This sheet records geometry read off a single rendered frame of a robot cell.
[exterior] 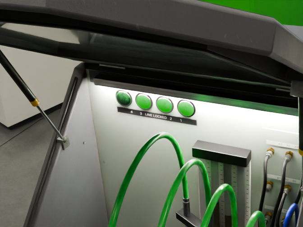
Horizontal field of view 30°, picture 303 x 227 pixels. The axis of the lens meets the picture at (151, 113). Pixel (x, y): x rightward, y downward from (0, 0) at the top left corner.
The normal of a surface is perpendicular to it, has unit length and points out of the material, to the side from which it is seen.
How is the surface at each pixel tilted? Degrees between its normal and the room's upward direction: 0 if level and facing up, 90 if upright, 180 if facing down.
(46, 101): 90
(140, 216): 90
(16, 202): 0
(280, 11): 90
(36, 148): 0
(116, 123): 90
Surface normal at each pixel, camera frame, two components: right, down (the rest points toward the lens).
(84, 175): 0.90, 0.15
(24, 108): 0.68, 0.32
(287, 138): -0.44, 0.47
